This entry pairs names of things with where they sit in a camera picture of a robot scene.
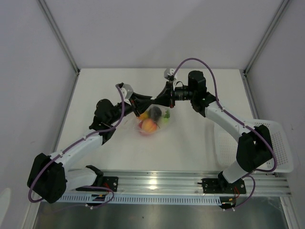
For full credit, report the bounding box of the orange peach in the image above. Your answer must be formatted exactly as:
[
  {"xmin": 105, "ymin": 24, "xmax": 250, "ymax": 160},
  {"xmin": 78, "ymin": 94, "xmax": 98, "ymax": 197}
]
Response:
[{"xmin": 141, "ymin": 118, "xmax": 157, "ymax": 133}]

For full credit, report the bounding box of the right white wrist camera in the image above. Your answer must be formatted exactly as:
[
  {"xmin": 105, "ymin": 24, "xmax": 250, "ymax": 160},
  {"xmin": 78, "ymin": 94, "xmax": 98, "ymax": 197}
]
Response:
[{"xmin": 163, "ymin": 68, "xmax": 177, "ymax": 88}]

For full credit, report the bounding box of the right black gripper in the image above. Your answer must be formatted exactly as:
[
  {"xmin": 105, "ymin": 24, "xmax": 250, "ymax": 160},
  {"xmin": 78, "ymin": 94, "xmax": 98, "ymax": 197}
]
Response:
[{"xmin": 153, "ymin": 80, "xmax": 195, "ymax": 109}]

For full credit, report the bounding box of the clear zip top bag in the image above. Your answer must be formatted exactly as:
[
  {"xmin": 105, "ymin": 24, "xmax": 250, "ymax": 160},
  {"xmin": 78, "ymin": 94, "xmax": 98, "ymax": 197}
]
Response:
[{"xmin": 121, "ymin": 104, "xmax": 173, "ymax": 136}]

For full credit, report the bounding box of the white slotted cable duct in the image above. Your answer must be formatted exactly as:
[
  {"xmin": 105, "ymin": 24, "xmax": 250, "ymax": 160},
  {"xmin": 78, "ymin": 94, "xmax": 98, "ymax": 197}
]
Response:
[{"xmin": 58, "ymin": 193, "xmax": 221, "ymax": 206}]

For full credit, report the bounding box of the white perforated plastic basket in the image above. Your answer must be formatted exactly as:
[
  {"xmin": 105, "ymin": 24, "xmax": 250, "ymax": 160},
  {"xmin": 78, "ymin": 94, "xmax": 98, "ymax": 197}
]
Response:
[{"xmin": 214, "ymin": 119, "xmax": 294, "ymax": 173}]

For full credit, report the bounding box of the dark purple fruit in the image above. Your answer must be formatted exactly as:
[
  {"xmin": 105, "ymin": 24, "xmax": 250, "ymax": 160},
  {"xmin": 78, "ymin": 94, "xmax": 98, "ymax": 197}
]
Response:
[{"xmin": 148, "ymin": 106, "xmax": 162, "ymax": 122}]

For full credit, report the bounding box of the purple cable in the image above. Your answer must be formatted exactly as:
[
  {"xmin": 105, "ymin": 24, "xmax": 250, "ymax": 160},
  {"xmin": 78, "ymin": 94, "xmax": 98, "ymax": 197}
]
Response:
[
  {"xmin": 28, "ymin": 83, "xmax": 127, "ymax": 210},
  {"xmin": 173, "ymin": 57, "xmax": 278, "ymax": 210}
]

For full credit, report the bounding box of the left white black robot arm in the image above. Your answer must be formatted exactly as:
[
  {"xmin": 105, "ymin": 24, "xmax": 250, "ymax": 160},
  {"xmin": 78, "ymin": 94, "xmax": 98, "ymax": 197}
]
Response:
[{"xmin": 27, "ymin": 89, "xmax": 155, "ymax": 204}]

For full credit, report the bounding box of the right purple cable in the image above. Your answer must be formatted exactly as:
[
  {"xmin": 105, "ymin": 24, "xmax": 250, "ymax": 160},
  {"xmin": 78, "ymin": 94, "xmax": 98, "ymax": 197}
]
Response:
[{"xmin": 173, "ymin": 57, "xmax": 278, "ymax": 210}]

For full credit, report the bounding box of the green orange mango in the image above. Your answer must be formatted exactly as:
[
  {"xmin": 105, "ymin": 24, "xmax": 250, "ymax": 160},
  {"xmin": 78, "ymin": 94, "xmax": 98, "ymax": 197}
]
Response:
[{"xmin": 137, "ymin": 111, "xmax": 149, "ymax": 120}]

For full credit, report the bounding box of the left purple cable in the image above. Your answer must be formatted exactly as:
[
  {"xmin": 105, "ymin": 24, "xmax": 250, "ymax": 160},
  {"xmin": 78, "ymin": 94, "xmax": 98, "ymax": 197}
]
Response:
[{"xmin": 28, "ymin": 83, "xmax": 127, "ymax": 210}]

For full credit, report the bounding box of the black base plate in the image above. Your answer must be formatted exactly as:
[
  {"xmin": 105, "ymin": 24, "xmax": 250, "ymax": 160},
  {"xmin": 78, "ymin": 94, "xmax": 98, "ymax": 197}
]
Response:
[
  {"xmin": 76, "ymin": 176, "xmax": 119, "ymax": 192},
  {"xmin": 197, "ymin": 178, "xmax": 246, "ymax": 194}
]

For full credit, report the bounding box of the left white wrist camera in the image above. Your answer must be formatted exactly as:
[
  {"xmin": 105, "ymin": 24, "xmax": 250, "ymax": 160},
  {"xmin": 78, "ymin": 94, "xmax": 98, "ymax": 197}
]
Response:
[{"xmin": 115, "ymin": 83, "xmax": 133, "ymax": 105}]

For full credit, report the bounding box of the left aluminium corner post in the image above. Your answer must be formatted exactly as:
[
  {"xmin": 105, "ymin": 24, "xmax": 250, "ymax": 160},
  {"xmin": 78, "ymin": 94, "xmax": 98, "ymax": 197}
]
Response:
[{"xmin": 35, "ymin": 0, "xmax": 81, "ymax": 74}]

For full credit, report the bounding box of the green leafy vegetable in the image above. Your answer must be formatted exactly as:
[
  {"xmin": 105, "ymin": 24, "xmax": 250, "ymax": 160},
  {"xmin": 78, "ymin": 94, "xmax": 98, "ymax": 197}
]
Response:
[{"xmin": 162, "ymin": 109, "xmax": 171, "ymax": 123}]

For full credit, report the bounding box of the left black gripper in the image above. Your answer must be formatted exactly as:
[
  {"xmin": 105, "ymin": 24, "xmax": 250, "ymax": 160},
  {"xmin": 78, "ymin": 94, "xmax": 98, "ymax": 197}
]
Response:
[{"xmin": 108, "ymin": 92, "xmax": 154, "ymax": 125}]

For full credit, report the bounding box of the red tomato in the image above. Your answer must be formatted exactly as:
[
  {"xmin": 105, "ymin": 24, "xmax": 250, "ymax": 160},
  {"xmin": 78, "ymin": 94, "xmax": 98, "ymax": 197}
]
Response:
[{"xmin": 138, "ymin": 129, "xmax": 149, "ymax": 135}]

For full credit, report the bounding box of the aluminium rail frame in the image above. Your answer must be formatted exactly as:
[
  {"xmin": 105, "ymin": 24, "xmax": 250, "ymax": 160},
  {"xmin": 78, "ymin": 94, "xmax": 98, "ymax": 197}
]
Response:
[{"xmin": 32, "ymin": 170, "xmax": 293, "ymax": 197}]

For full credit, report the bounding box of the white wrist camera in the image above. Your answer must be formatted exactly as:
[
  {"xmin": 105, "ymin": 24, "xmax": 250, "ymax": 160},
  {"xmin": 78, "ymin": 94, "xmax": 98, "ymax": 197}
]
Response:
[
  {"xmin": 163, "ymin": 68, "xmax": 177, "ymax": 88},
  {"xmin": 115, "ymin": 83, "xmax": 133, "ymax": 105}
]

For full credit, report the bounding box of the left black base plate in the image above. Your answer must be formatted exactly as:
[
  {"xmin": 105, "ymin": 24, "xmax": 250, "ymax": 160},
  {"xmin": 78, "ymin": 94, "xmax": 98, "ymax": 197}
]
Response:
[{"xmin": 76, "ymin": 176, "xmax": 119, "ymax": 192}]

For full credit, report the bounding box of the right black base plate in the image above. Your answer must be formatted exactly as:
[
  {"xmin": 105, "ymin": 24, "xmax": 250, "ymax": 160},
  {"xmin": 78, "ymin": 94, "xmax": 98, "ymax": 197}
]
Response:
[{"xmin": 197, "ymin": 178, "xmax": 246, "ymax": 194}]

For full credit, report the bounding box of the right aluminium corner post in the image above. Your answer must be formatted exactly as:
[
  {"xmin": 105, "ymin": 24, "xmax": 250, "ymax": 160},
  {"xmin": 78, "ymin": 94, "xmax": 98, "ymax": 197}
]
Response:
[{"xmin": 243, "ymin": 0, "xmax": 293, "ymax": 76}]

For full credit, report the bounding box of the aluminium corner post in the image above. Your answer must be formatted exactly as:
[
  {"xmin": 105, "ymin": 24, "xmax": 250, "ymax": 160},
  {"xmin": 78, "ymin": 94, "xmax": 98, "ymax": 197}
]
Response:
[
  {"xmin": 35, "ymin": 0, "xmax": 81, "ymax": 74},
  {"xmin": 243, "ymin": 0, "xmax": 293, "ymax": 76}
]

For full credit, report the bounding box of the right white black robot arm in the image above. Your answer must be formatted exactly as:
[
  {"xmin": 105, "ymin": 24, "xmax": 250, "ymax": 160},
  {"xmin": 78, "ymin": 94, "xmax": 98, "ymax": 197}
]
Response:
[{"xmin": 155, "ymin": 69, "xmax": 277, "ymax": 193}]

